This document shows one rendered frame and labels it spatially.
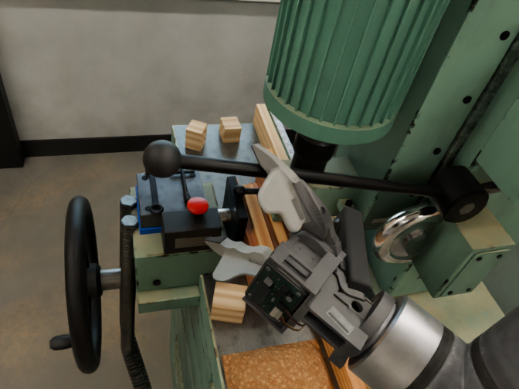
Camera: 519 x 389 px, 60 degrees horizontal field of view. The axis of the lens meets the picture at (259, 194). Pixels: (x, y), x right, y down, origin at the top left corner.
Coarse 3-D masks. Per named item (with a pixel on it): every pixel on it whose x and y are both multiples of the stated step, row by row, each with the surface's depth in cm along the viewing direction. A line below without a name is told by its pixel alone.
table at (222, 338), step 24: (216, 144) 90; (240, 144) 92; (216, 192) 81; (168, 288) 69; (192, 288) 70; (144, 312) 69; (264, 312) 66; (216, 336) 62; (240, 336) 63; (264, 336) 63; (288, 336) 64; (312, 336) 64; (216, 360) 60; (216, 384) 61; (336, 384) 60
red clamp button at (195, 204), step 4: (188, 200) 62; (192, 200) 62; (196, 200) 62; (200, 200) 62; (204, 200) 62; (188, 204) 62; (192, 204) 62; (196, 204) 62; (200, 204) 62; (204, 204) 62; (208, 204) 62; (188, 208) 61; (192, 208) 61; (196, 208) 61; (200, 208) 61; (204, 208) 61; (208, 208) 62; (192, 212) 61; (196, 212) 61; (200, 212) 61; (204, 212) 61
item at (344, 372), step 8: (272, 152) 85; (328, 344) 62; (328, 352) 62; (336, 368) 60; (344, 368) 58; (336, 376) 60; (344, 376) 58; (352, 376) 57; (344, 384) 58; (352, 384) 56; (360, 384) 56
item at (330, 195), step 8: (288, 160) 70; (336, 160) 72; (344, 160) 72; (328, 168) 70; (336, 168) 70; (344, 168) 70; (352, 168) 71; (312, 184) 67; (320, 184) 67; (320, 192) 67; (328, 192) 67; (336, 192) 68; (344, 192) 68; (352, 192) 69; (360, 192) 69; (328, 200) 69; (336, 200) 69; (352, 200) 70; (328, 208) 70; (336, 208) 71; (272, 216) 69
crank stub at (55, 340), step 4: (56, 336) 77; (60, 336) 77; (64, 336) 77; (68, 336) 77; (52, 340) 76; (56, 340) 76; (60, 340) 76; (64, 340) 76; (68, 340) 77; (52, 344) 76; (56, 344) 76; (60, 344) 76; (64, 344) 76; (68, 344) 77; (52, 348) 76; (56, 348) 76; (60, 348) 76; (64, 348) 77
